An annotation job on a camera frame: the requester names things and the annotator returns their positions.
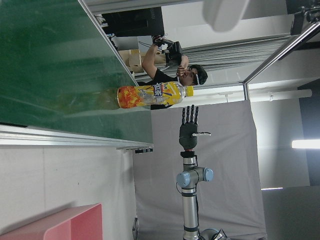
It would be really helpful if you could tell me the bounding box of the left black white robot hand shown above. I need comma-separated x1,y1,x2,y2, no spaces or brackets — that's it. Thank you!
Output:
202,0,251,32

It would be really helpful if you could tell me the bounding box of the green conveyor belt aluminium frame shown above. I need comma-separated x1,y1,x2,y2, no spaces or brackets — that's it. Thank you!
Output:
0,0,155,152

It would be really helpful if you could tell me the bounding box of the orange tea bottle yellow cap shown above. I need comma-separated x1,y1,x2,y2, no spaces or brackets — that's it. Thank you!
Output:
116,81,195,110

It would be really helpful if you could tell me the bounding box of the pink plastic basket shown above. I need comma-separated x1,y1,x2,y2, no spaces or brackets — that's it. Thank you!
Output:
0,202,103,240

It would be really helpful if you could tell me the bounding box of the operator in black shirt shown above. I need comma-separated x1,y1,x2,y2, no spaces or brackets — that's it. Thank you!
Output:
136,36,209,111

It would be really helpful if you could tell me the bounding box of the black handheld tracker device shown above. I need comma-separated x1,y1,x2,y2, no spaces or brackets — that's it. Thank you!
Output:
163,41,183,62

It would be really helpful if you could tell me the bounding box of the aluminium cell frame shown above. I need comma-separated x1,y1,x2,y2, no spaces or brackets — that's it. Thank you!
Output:
243,21,320,101

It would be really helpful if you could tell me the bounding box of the wooden block with hole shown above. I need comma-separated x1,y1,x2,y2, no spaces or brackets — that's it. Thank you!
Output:
127,52,146,74

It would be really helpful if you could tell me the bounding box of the black camera on frame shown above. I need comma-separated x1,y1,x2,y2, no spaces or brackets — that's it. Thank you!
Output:
289,6,320,36

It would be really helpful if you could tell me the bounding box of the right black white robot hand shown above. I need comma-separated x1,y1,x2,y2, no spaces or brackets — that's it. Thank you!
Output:
178,104,212,152

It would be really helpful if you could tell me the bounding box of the fluorescent light tube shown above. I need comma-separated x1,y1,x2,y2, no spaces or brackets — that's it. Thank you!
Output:
291,139,320,150

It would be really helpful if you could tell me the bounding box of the grey pleated curtain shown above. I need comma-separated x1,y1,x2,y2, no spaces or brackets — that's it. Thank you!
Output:
159,34,301,85

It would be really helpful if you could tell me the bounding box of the grey fabric curtain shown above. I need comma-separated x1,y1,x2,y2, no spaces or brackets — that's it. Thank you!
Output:
132,99,267,240

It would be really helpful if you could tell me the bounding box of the black desk monitor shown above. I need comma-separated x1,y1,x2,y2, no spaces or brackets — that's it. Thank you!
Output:
102,6,165,38

